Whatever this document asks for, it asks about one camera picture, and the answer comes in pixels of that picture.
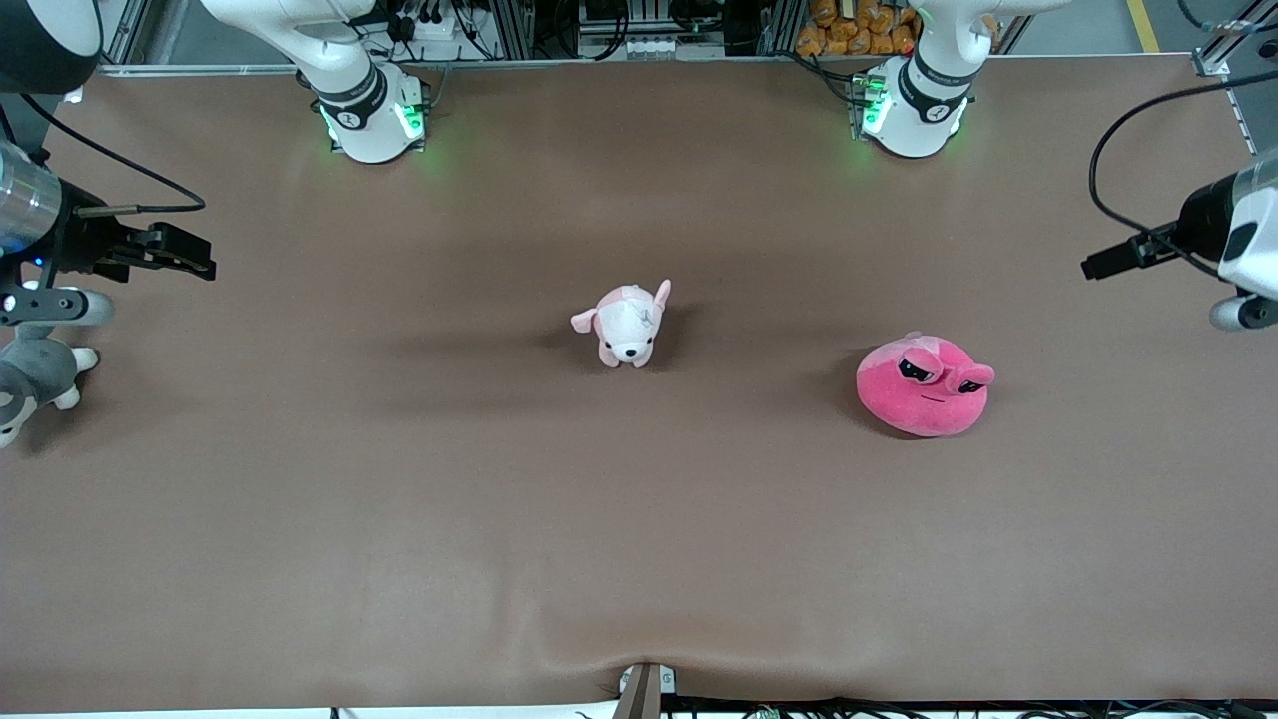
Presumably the orange plush toy pile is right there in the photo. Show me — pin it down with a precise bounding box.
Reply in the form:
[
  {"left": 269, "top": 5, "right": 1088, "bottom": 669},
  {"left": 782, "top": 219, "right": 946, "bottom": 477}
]
[{"left": 796, "top": 0, "right": 999, "bottom": 58}]

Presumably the white power strip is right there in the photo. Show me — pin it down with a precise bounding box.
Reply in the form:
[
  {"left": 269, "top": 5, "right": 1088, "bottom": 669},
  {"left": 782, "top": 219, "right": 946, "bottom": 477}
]
[{"left": 394, "top": 10, "right": 462, "bottom": 43}]

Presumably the grey white husky plush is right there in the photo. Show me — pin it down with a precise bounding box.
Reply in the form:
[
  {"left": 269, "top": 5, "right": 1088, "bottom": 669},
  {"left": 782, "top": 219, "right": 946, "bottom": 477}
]
[{"left": 0, "top": 325, "right": 99, "bottom": 448}]

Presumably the pink frog plush toy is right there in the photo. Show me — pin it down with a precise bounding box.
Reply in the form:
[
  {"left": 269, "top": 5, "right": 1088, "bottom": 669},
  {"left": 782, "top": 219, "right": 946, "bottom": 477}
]
[{"left": 856, "top": 332, "right": 996, "bottom": 438}]

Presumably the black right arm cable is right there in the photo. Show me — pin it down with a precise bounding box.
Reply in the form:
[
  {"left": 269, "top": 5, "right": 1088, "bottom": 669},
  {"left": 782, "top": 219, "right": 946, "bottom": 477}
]
[{"left": 18, "top": 93, "right": 207, "bottom": 216}]

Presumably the aluminium frame post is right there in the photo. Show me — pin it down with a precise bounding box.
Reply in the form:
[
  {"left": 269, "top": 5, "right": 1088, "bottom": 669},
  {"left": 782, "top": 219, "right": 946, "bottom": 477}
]
[{"left": 1193, "top": 15, "right": 1278, "bottom": 77}]

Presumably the metal table edge bracket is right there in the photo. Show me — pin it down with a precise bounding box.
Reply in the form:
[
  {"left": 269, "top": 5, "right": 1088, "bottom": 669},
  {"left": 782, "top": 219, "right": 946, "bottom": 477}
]
[{"left": 617, "top": 662, "right": 678, "bottom": 719}]

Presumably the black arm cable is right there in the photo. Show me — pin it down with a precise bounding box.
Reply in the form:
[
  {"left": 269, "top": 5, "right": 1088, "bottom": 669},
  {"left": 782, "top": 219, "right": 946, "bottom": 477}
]
[
  {"left": 18, "top": 93, "right": 207, "bottom": 216},
  {"left": 1088, "top": 68, "right": 1278, "bottom": 283}
]

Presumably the pink white puppy plush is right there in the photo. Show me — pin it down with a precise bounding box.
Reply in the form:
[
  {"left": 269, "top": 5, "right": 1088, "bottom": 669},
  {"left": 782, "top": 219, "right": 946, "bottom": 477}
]
[{"left": 571, "top": 280, "right": 672, "bottom": 369}]

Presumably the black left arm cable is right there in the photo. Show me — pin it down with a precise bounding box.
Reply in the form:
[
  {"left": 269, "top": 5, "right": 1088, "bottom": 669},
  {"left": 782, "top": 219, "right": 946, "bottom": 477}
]
[{"left": 1088, "top": 68, "right": 1278, "bottom": 283}]

